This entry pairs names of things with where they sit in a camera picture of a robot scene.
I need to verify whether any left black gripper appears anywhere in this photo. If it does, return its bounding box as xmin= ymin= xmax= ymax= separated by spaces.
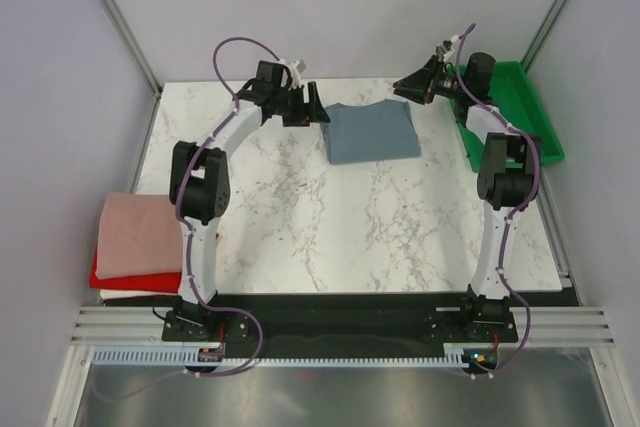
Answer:
xmin=272 ymin=84 xmax=329 ymax=129

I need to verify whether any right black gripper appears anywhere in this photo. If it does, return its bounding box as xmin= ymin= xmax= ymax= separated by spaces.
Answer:
xmin=392 ymin=56 xmax=466 ymax=107

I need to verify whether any blue grey t shirt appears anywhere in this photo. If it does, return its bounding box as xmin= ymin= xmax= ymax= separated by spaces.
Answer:
xmin=321 ymin=99 xmax=421 ymax=165

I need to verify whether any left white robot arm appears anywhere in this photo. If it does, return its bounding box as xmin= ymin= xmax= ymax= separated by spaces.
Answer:
xmin=162 ymin=60 xmax=330 ymax=342

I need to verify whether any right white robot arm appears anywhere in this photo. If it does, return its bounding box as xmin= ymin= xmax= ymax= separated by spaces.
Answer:
xmin=393 ymin=51 xmax=540 ymax=342

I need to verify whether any green plastic tray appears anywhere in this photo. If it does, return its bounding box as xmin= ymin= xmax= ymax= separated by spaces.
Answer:
xmin=449 ymin=60 xmax=565 ymax=174

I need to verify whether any pink folded t shirt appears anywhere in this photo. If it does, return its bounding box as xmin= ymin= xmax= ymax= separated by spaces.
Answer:
xmin=96 ymin=192 xmax=184 ymax=280

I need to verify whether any red folded t shirt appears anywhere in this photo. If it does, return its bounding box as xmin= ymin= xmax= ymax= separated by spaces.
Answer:
xmin=89 ymin=233 xmax=183 ymax=294

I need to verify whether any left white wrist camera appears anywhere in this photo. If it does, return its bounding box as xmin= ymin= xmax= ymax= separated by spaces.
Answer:
xmin=280 ymin=59 xmax=306 ymax=90

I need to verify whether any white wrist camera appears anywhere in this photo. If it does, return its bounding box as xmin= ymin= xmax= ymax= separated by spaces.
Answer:
xmin=435 ymin=35 xmax=461 ymax=63
xmin=280 ymin=59 xmax=306 ymax=90

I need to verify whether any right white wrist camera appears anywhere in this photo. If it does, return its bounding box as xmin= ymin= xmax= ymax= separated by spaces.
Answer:
xmin=435 ymin=35 xmax=461 ymax=63

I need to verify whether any right aluminium corner post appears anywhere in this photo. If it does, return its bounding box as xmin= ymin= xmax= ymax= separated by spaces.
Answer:
xmin=520 ymin=0 xmax=571 ymax=72

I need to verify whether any aluminium corner post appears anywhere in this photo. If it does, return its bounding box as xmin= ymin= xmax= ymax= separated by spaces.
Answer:
xmin=98 ymin=0 xmax=162 ymax=99
xmin=520 ymin=0 xmax=571 ymax=72

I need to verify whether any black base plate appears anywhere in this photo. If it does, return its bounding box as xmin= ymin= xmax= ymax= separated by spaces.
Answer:
xmin=186 ymin=292 xmax=518 ymax=358

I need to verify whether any left aluminium corner post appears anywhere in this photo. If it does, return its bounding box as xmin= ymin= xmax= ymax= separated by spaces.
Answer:
xmin=98 ymin=0 xmax=162 ymax=99

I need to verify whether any aluminium frame rail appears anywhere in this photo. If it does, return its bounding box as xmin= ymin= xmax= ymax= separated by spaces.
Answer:
xmin=71 ymin=307 xmax=614 ymax=348

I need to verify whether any light blue cable duct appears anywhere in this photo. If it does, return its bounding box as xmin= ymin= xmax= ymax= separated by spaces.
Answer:
xmin=91 ymin=343 xmax=499 ymax=368

